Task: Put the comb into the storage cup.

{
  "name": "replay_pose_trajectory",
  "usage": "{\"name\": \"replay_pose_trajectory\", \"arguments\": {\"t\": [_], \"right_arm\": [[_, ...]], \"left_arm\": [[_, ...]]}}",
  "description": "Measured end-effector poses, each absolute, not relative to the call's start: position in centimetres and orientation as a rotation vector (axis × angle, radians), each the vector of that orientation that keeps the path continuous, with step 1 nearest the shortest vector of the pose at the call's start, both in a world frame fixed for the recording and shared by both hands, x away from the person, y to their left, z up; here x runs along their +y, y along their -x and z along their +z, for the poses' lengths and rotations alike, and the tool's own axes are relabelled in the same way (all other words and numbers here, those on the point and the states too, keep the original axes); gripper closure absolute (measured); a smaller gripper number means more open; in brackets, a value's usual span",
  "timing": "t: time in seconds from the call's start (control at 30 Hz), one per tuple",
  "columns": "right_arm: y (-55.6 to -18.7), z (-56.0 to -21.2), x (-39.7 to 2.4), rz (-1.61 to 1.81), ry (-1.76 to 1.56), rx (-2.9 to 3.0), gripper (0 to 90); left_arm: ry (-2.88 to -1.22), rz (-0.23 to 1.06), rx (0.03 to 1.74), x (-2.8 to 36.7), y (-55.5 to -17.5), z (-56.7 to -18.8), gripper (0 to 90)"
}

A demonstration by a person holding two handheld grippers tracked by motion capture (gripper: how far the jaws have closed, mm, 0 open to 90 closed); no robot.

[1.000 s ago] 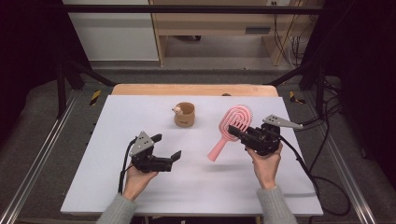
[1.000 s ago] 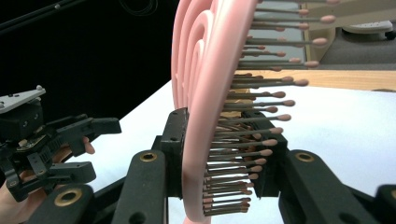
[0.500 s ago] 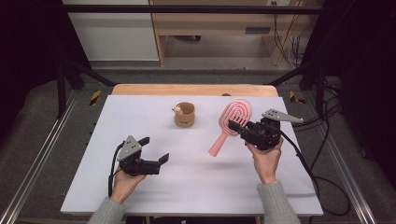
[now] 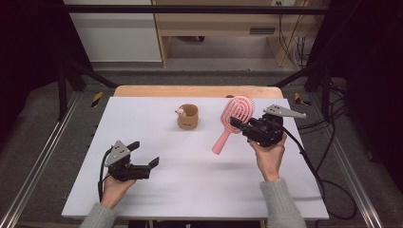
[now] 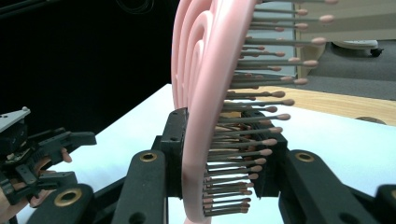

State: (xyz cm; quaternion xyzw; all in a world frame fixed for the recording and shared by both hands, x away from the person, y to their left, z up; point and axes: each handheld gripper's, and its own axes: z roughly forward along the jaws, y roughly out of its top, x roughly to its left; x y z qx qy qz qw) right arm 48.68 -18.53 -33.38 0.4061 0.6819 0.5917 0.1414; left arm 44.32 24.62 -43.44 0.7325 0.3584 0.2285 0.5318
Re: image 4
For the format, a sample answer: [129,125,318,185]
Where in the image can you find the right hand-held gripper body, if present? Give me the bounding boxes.
[241,104,308,148]

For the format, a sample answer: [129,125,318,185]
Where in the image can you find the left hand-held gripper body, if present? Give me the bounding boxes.
[104,140,152,182]

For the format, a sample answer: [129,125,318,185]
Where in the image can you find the pink hairbrush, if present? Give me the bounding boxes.
[211,95,257,156]

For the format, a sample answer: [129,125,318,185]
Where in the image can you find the person's left hand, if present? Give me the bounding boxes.
[100,172,137,210]

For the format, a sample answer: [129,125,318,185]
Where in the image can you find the person's right hand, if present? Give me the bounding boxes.
[248,132,288,183]

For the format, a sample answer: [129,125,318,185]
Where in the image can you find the yellow black tape marker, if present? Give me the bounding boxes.
[90,91,104,108]
[294,92,312,107]

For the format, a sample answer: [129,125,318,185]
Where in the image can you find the brown cup with hedgehog figure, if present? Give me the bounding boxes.
[174,104,200,130]

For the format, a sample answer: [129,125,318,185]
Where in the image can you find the black metal stand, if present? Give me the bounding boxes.
[269,60,334,122]
[56,56,120,122]

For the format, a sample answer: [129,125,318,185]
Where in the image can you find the wooden desk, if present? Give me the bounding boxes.
[151,0,331,68]

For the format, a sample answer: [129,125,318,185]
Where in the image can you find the white cabinet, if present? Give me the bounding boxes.
[63,0,163,63]

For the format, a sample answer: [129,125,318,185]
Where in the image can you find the black horizontal metal bar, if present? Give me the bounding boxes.
[63,4,331,15]

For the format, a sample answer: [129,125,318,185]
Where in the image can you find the black curtain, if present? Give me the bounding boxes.
[307,0,403,184]
[0,0,93,143]

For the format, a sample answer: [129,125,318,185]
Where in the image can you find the left hand-held gripper black cable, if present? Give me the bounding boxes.
[97,146,113,203]

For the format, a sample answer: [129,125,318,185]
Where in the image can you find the hand-held gripper black cable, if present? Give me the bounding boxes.
[279,124,358,221]
[97,146,113,203]

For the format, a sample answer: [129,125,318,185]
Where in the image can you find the right hand-held gripper black cable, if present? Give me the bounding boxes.
[279,124,358,221]

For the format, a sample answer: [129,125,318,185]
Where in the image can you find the bundle of black floor cables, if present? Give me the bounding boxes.
[297,80,350,172]

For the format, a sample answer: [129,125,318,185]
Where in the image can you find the aluminium floor rail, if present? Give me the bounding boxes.
[0,91,80,228]
[312,94,384,228]

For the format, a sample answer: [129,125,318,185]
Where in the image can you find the cables beside wooden desk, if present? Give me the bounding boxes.
[277,0,317,69]

